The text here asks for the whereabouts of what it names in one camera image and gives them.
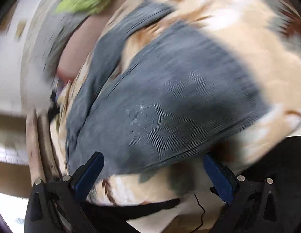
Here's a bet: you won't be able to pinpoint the blue-grey denim pants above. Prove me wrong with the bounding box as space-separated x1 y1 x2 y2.
66 1 269 178

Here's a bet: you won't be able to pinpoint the cream leaf-print fleece blanket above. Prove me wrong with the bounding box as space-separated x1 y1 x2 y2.
50 0 301 206

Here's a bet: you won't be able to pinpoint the grey quilted pillow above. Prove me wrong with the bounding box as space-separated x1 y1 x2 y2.
32 1 89 82

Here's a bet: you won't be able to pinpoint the dark wooden window frame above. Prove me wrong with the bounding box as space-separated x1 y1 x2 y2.
0 114 31 198

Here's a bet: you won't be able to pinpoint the pink bed sheet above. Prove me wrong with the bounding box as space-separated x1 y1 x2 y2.
57 0 126 84

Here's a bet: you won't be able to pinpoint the striped beige rolled mattress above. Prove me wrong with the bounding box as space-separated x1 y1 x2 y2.
26 109 46 185

